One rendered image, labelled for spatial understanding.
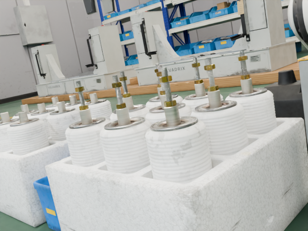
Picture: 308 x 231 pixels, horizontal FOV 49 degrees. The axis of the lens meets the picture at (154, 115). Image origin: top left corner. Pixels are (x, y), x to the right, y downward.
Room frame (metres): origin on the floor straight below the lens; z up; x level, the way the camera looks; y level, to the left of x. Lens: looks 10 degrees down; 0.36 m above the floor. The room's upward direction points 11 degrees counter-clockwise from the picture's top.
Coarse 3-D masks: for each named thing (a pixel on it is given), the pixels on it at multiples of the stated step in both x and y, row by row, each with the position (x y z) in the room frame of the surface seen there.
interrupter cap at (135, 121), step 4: (132, 120) 0.61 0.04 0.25; (136, 120) 0.60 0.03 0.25; (140, 120) 0.59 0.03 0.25; (144, 120) 0.59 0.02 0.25; (108, 124) 0.61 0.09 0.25; (112, 124) 0.60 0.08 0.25; (116, 124) 0.61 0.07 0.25; (128, 124) 0.57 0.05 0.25; (132, 124) 0.56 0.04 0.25; (136, 124) 0.57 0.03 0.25; (104, 128) 0.58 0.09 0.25; (108, 128) 0.57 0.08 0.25; (112, 128) 0.56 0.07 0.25; (116, 128) 0.56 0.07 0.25; (120, 128) 0.56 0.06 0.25
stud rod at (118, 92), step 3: (114, 75) 0.59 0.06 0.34; (117, 75) 0.60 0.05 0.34; (114, 78) 0.59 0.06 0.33; (117, 78) 0.60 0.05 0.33; (114, 81) 0.59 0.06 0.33; (117, 81) 0.59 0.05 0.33; (117, 90) 0.59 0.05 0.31; (120, 90) 0.60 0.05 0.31; (117, 93) 0.59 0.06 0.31; (120, 93) 0.60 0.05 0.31; (117, 96) 0.59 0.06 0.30; (120, 96) 0.59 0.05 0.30; (117, 99) 0.60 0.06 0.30; (120, 99) 0.59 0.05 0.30; (120, 102) 0.59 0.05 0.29
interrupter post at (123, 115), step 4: (124, 108) 0.59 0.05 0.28; (116, 112) 0.59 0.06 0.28; (120, 112) 0.59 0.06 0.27; (124, 112) 0.59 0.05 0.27; (128, 112) 0.60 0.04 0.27; (120, 116) 0.59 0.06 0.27; (124, 116) 0.59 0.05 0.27; (128, 116) 0.59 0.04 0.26; (120, 120) 0.59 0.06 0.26; (124, 120) 0.59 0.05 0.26; (128, 120) 0.59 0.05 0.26; (120, 124) 0.59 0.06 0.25; (124, 124) 0.59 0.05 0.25
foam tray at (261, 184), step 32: (288, 128) 0.62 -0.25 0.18; (64, 160) 0.69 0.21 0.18; (224, 160) 0.51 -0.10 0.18; (256, 160) 0.53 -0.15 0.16; (288, 160) 0.61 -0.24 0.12; (64, 192) 0.64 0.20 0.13; (96, 192) 0.56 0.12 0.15; (128, 192) 0.49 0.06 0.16; (160, 192) 0.44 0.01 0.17; (192, 192) 0.41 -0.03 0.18; (224, 192) 0.46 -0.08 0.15; (256, 192) 0.52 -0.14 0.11; (288, 192) 0.60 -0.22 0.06; (64, 224) 0.67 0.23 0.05; (96, 224) 0.58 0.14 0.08; (128, 224) 0.51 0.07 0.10; (160, 224) 0.45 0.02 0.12; (192, 224) 0.41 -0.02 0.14; (224, 224) 0.45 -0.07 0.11; (256, 224) 0.51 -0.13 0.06; (288, 224) 0.59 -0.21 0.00
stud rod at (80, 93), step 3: (78, 81) 0.68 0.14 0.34; (78, 84) 0.68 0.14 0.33; (78, 87) 0.68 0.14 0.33; (78, 93) 0.68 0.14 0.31; (81, 93) 0.68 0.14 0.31; (81, 96) 0.68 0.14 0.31; (81, 99) 0.68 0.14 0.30; (84, 99) 0.68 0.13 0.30; (81, 102) 0.68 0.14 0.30; (84, 102) 0.68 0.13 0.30; (81, 105) 0.68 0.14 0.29
